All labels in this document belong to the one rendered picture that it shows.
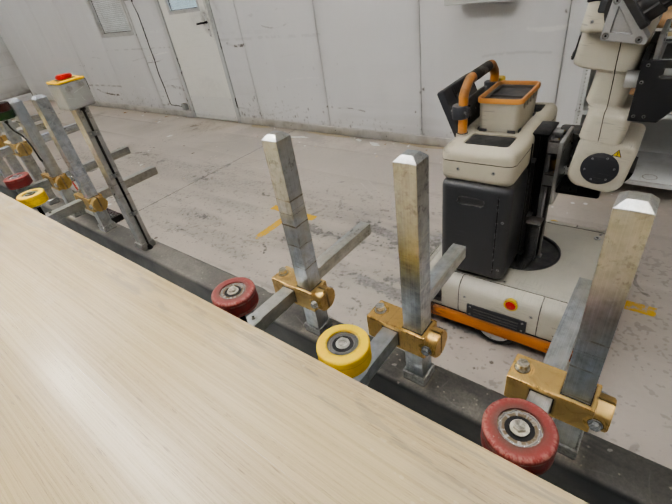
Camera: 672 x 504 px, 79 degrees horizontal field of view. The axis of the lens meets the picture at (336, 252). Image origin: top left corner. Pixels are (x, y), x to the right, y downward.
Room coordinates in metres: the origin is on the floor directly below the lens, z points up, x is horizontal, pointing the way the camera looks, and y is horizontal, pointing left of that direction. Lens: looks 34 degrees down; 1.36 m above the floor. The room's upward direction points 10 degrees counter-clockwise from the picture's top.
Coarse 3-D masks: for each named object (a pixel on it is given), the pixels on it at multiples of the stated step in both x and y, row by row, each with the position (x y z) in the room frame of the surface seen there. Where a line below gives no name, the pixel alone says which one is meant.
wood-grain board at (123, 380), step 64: (0, 192) 1.35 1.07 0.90; (0, 256) 0.89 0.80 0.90; (64, 256) 0.83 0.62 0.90; (0, 320) 0.63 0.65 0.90; (64, 320) 0.60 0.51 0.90; (128, 320) 0.56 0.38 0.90; (192, 320) 0.53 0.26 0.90; (0, 384) 0.46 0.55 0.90; (64, 384) 0.44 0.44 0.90; (128, 384) 0.42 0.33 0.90; (192, 384) 0.40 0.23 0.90; (256, 384) 0.38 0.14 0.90; (320, 384) 0.36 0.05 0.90; (0, 448) 0.35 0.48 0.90; (64, 448) 0.33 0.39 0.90; (128, 448) 0.31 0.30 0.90; (192, 448) 0.30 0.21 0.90; (256, 448) 0.28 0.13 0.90; (320, 448) 0.27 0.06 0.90; (384, 448) 0.26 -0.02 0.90; (448, 448) 0.24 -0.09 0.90
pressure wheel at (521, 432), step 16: (512, 400) 0.28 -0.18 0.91; (496, 416) 0.27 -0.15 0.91; (512, 416) 0.27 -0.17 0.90; (528, 416) 0.26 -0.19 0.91; (544, 416) 0.26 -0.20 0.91; (496, 432) 0.25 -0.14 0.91; (512, 432) 0.25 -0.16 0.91; (528, 432) 0.24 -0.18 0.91; (544, 432) 0.24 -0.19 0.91; (496, 448) 0.23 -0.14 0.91; (512, 448) 0.23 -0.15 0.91; (528, 448) 0.23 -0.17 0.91; (544, 448) 0.22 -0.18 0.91; (528, 464) 0.21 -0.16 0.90; (544, 464) 0.21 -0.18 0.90
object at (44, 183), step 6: (114, 150) 1.74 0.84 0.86; (120, 150) 1.74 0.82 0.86; (126, 150) 1.75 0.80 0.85; (114, 156) 1.71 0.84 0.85; (120, 156) 1.73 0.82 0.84; (84, 162) 1.65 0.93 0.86; (90, 162) 1.64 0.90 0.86; (90, 168) 1.63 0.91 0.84; (66, 174) 1.57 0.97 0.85; (42, 180) 1.52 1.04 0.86; (48, 180) 1.52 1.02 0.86; (30, 186) 1.48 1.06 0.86; (36, 186) 1.49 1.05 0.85; (42, 186) 1.50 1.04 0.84; (48, 186) 1.51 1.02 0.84; (18, 192) 1.46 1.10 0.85
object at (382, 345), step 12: (456, 252) 0.70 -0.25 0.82; (444, 264) 0.66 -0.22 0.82; (456, 264) 0.68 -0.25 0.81; (432, 276) 0.63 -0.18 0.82; (444, 276) 0.64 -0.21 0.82; (432, 288) 0.60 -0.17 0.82; (384, 336) 0.50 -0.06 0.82; (396, 336) 0.50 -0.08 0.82; (372, 348) 0.47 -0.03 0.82; (384, 348) 0.47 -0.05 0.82; (372, 360) 0.45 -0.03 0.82; (384, 360) 0.47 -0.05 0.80; (372, 372) 0.44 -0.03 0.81
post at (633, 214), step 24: (624, 192) 0.35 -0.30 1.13; (624, 216) 0.32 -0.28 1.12; (648, 216) 0.31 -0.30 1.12; (624, 240) 0.32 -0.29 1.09; (600, 264) 0.33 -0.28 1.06; (624, 264) 0.31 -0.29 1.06; (600, 288) 0.32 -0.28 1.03; (624, 288) 0.31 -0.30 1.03; (600, 312) 0.32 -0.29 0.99; (600, 336) 0.32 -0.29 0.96; (576, 360) 0.33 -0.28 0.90; (600, 360) 0.31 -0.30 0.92; (576, 384) 0.32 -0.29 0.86; (576, 432) 0.31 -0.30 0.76
